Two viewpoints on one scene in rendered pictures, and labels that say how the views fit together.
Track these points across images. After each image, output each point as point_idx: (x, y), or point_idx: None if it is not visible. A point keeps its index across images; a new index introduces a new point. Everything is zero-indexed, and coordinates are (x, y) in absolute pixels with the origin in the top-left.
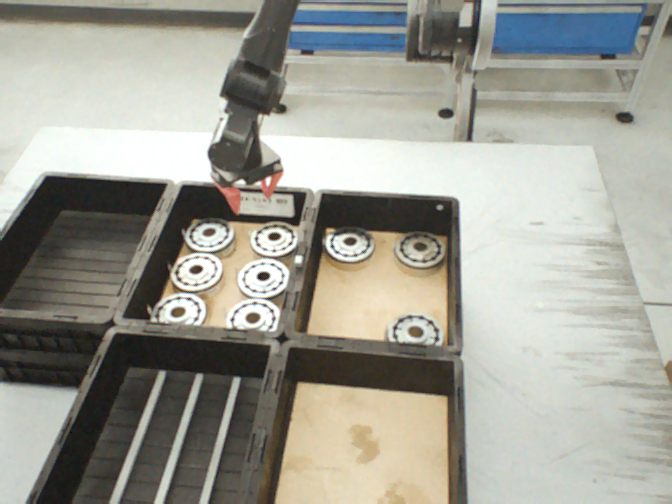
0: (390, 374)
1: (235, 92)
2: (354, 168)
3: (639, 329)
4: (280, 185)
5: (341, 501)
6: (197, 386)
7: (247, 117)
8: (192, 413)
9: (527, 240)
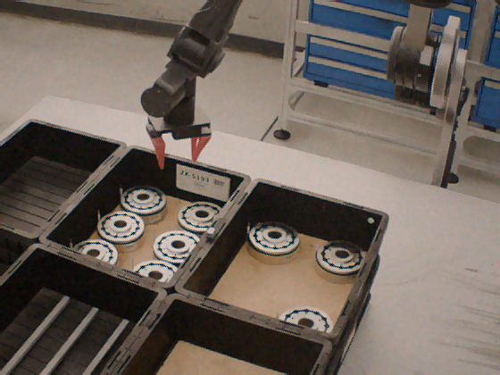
0: (265, 349)
1: (179, 54)
2: (317, 184)
3: None
4: None
5: None
6: (90, 316)
7: (182, 74)
8: (80, 335)
9: (458, 282)
